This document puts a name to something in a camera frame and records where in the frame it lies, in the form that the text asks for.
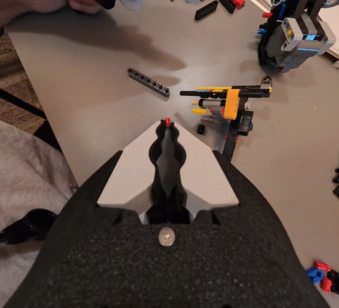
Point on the thin black lego beam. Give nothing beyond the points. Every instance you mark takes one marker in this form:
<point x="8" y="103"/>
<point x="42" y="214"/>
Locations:
<point x="206" y="10"/>

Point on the black table leg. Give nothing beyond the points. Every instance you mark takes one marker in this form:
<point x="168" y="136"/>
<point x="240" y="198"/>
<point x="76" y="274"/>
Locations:
<point x="21" y="103"/>

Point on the blue lego pin connector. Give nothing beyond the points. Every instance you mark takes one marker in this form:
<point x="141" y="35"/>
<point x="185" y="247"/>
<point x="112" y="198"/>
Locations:
<point x="314" y="274"/>

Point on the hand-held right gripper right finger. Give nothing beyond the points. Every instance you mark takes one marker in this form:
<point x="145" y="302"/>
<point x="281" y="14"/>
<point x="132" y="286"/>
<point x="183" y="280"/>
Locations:
<point x="209" y="178"/>

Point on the red lego pin connector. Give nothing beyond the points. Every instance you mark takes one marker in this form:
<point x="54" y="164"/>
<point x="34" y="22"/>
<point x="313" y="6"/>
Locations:
<point x="321" y="265"/>
<point x="326" y="285"/>

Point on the black badge reel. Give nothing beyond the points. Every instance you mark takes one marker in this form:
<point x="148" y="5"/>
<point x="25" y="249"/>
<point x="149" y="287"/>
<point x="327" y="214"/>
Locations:
<point x="34" y="223"/>

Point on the black lego piece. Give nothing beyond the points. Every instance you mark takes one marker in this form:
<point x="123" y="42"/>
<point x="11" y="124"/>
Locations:
<point x="336" y="183"/>
<point x="335" y="280"/>

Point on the orange and black lego subassembly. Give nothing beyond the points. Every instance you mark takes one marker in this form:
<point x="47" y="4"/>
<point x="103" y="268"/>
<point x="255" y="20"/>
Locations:
<point x="230" y="101"/>

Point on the large grey black lego model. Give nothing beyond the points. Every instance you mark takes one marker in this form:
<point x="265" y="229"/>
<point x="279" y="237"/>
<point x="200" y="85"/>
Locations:
<point x="294" y="32"/>

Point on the small black lego bush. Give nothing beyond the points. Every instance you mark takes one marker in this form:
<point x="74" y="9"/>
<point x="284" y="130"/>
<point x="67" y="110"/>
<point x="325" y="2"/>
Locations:
<point x="201" y="129"/>

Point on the thick black lego beam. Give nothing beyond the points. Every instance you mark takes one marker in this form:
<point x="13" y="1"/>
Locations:
<point x="225" y="1"/>

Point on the thin grey lego beam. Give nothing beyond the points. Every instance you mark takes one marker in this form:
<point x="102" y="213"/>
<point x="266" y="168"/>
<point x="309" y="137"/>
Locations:
<point x="148" y="83"/>

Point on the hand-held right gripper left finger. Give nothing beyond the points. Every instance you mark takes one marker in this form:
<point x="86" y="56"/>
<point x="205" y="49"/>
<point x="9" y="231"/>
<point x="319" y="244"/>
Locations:
<point x="127" y="178"/>

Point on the white fuzzy blanket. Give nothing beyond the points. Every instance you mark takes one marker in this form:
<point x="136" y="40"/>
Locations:
<point x="29" y="180"/>

